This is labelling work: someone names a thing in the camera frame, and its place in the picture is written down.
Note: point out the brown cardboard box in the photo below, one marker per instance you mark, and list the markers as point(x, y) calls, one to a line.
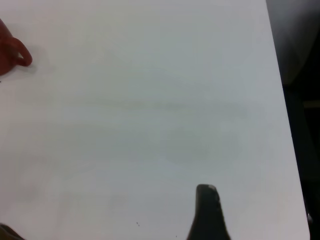
point(7, 233)

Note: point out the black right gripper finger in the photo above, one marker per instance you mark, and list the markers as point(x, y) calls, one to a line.
point(207, 215)

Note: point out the red ceramic mug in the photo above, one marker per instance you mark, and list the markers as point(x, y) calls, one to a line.
point(7, 52)

